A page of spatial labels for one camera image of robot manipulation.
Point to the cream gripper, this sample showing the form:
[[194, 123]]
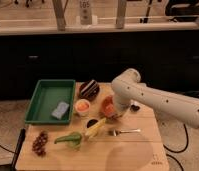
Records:
[[120, 109]]

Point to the red bowl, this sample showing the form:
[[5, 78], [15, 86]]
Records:
[[107, 107]]

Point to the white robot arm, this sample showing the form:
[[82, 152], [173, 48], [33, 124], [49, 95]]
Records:
[[127, 87]]

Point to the silver fork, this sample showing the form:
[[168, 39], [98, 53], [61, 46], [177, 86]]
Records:
[[118, 132]]

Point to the small dark round dish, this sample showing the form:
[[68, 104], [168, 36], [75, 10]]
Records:
[[91, 122]]

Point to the yellow corn cob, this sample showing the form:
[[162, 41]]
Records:
[[93, 130]]

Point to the white cup with orange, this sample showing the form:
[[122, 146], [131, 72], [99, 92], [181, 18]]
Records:
[[82, 107]]

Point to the green pepper toy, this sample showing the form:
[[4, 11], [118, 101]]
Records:
[[73, 140]]

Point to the blue-grey sponge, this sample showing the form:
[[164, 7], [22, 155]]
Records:
[[60, 110]]

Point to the green plastic tray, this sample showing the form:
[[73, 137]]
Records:
[[48, 94]]

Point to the dark grape bunch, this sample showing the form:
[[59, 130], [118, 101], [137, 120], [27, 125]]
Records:
[[39, 143]]

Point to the white remote device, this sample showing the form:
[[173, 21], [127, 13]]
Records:
[[85, 12]]

